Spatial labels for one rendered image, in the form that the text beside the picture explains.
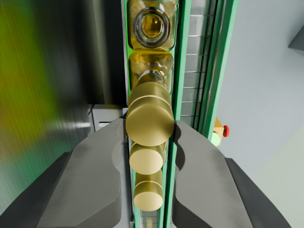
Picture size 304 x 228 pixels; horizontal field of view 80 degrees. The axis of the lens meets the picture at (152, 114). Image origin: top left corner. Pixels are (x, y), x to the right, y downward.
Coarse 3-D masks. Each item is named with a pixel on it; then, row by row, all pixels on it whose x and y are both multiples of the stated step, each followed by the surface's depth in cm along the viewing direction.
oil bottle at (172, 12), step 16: (128, 0) 19; (144, 0) 18; (160, 0) 18; (176, 0) 19; (128, 16) 19; (176, 16) 19; (128, 32) 20; (144, 32) 21; (144, 48) 20; (160, 48) 20
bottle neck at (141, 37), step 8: (144, 8) 14; (152, 8) 13; (136, 16) 14; (144, 16) 14; (160, 16) 14; (136, 24) 14; (168, 24) 14; (136, 32) 14; (160, 32) 18; (168, 32) 14; (144, 40) 14; (152, 40) 15; (160, 40) 14
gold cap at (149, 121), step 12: (144, 84) 15; (156, 84) 15; (132, 96) 15; (144, 96) 13; (156, 96) 13; (168, 96) 15; (132, 108) 12; (144, 108) 12; (156, 108) 12; (168, 108) 12; (132, 120) 12; (144, 120) 12; (156, 120) 12; (168, 120) 12; (132, 132) 12; (144, 132) 12; (156, 132) 12; (168, 132) 12; (144, 144) 13; (156, 144) 13
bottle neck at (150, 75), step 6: (144, 72) 20; (150, 72) 20; (156, 72) 20; (138, 78) 21; (144, 78) 18; (150, 78) 17; (156, 78) 18; (162, 78) 21; (138, 84) 18; (162, 84) 18
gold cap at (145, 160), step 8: (136, 144) 18; (160, 144) 19; (136, 152) 17; (144, 152) 17; (152, 152) 17; (160, 152) 17; (136, 160) 18; (144, 160) 18; (152, 160) 18; (160, 160) 18; (136, 168) 18; (144, 168) 18; (152, 168) 18; (160, 168) 18
